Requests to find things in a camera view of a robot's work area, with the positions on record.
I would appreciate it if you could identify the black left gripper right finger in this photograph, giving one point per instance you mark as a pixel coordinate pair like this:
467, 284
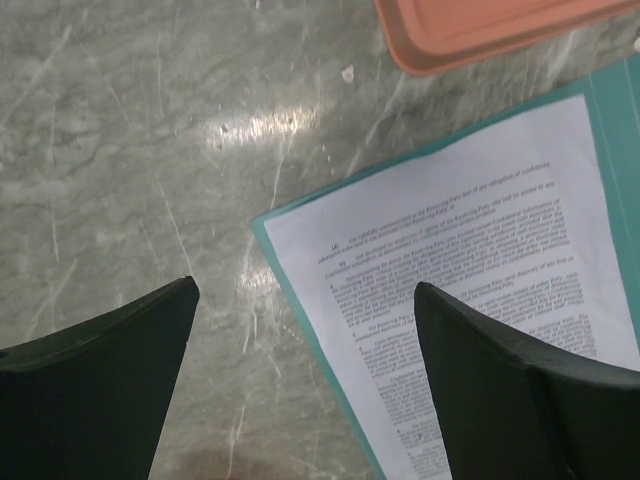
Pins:
510, 406

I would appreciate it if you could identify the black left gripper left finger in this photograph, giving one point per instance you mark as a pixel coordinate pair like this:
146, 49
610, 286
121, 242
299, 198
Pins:
90, 401

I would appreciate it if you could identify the single white printed sheet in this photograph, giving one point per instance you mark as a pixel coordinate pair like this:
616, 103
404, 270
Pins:
425, 225

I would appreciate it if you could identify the teal green file folder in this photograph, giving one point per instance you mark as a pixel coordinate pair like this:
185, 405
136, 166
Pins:
617, 150

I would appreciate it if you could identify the salmon pink tray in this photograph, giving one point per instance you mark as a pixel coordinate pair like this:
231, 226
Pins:
429, 37

